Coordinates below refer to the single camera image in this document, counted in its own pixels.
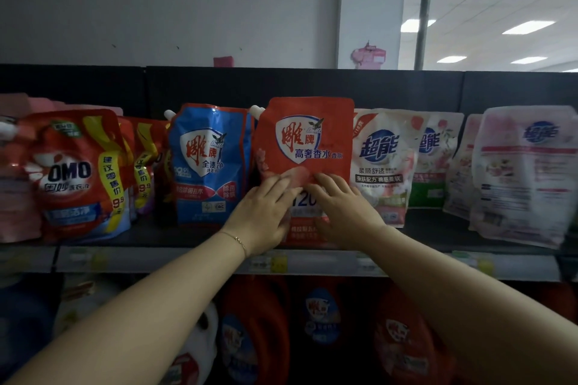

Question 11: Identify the person's right hand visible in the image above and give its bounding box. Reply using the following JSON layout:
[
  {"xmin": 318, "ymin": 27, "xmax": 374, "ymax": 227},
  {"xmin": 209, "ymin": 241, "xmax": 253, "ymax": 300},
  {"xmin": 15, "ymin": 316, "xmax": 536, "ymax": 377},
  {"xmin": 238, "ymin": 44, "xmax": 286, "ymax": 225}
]
[{"xmin": 305, "ymin": 172, "xmax": 388, "ymax": 251}]

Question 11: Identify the person's left hand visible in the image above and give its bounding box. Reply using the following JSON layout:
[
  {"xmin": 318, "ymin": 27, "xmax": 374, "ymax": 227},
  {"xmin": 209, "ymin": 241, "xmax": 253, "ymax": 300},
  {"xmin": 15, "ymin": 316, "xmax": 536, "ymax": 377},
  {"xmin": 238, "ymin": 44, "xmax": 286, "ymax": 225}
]
[{"xmin": 221, "ymin": 174, "xmax": 304, "ymax": 259}]

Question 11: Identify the blue Diao detergent pouch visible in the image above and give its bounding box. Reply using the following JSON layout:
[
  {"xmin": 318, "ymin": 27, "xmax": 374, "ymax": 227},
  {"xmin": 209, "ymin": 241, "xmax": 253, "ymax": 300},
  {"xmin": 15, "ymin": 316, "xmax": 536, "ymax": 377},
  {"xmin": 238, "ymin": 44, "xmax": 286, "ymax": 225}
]
[{"xmin": 164, "ymin": 103, "xmax": 255, "ymax": 227}]

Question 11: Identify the white Chaoneng detergent pouch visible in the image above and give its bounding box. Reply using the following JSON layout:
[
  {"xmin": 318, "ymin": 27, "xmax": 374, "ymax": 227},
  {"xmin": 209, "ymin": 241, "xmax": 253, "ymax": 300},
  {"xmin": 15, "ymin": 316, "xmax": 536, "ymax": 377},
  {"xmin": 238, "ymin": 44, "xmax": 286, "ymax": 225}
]
[{"xmin": 350, "ymin": 108, "xmax": 430, "ymax": 229}]

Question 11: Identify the rose green Chaoneng pouch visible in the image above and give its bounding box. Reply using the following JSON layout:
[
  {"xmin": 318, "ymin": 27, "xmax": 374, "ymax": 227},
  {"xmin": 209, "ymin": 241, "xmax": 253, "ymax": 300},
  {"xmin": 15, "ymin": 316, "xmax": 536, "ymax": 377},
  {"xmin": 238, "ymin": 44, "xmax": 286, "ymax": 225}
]
[{"xmin": 408, "ymin": 111, "xmax": 465, "ymax": 209}]

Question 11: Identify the white red Chaoneng pouch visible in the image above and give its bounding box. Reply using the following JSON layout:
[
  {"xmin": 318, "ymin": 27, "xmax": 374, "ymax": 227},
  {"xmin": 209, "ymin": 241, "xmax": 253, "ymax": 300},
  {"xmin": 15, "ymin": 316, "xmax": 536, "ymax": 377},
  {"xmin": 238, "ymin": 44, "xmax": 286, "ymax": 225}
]
[{"xmin": 442, "ymin": 114, "xmax": 483, "ymax": 221}]

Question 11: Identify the dark metal shelf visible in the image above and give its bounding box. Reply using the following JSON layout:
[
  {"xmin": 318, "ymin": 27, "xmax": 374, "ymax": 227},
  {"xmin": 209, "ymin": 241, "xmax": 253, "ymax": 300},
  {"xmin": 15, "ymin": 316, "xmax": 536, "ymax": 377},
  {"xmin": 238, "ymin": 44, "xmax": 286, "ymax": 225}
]
[{"xmin": 0, "ymin": 64, "xmax": 578, "ymax": 385}]

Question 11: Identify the person's left forearm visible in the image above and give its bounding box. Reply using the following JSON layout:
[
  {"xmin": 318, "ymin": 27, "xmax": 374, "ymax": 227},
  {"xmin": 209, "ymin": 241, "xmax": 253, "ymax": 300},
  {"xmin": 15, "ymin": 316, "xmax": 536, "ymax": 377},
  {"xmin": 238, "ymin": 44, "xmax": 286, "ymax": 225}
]
[{"xmin": 8, "ymin": 231, "xmax": 248, "ymax": 385}]

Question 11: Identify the person's right forearm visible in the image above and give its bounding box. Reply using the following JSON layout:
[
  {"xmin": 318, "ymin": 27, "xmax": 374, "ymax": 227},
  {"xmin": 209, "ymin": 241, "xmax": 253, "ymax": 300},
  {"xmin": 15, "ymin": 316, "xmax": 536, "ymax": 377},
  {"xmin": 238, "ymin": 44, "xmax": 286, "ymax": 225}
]
[{"xmin": 361, "ymin": 226, "xmax": 578, "ymax": 385}]

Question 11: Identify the white detergent jug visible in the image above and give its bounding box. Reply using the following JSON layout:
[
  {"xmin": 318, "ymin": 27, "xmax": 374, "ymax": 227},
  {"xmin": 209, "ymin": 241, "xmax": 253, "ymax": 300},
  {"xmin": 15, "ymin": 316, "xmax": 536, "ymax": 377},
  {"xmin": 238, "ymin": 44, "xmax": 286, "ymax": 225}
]
[
  {"xmin": 54, "ymin": 276, "xmax": 123, "ymax": 336},
  {"xmin": 160, "ymin": 303, "xmax": 220, "ymax": 385}
]

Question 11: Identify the blue detergent jug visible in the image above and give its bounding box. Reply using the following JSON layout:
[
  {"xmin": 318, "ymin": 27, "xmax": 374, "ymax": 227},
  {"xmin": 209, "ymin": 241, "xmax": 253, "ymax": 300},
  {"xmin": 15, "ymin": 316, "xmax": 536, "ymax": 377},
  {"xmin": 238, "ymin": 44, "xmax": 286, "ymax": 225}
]
[{"xmin": 0, "ymin": 276, "xmax": 55, "ymax": 372}]

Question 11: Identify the yellow price label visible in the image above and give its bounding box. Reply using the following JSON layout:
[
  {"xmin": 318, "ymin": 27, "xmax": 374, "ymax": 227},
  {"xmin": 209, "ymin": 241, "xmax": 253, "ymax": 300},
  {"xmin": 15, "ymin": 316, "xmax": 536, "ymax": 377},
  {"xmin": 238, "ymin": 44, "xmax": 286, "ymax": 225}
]
[
  {"xmin": 250, "ymin": 253, "xmax": 288, "ymax": 274},
  {"xmin": 67, "ymin": 250, "xmax": 109, "ymax": 271},
  {"xmin": 451, "ymin": 251, "xmax": 496, "ymax": 277},
  {"xmin": 356, "ymin": 256, "xmax": 385, "ymax": 275}
]

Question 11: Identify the pink bagged item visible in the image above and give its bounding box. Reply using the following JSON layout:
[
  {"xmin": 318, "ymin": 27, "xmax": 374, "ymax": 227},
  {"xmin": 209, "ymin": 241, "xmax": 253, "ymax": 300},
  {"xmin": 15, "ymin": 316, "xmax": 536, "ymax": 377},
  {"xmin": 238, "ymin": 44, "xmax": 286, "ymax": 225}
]
[{"xmin": 351, "ymin": 42, "xmax": 387, "ymax": 70}]

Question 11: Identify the grey vertical pole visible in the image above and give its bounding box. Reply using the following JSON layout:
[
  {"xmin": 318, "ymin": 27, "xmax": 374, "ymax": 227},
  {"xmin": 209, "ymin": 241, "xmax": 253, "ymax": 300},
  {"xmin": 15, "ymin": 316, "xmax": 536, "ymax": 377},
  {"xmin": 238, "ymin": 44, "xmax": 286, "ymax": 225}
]
[{"xmin": 414, "ymin": 0, "xmax": 438, "ymax": 70}]

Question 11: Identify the thin chain bracelet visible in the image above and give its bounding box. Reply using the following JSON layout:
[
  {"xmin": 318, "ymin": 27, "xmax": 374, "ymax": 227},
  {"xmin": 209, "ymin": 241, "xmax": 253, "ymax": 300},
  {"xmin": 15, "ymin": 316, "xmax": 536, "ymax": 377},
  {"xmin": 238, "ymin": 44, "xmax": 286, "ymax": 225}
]
[{"xmin": 220, "ymin": 230, "xmax": 249, "ymax": 259}]

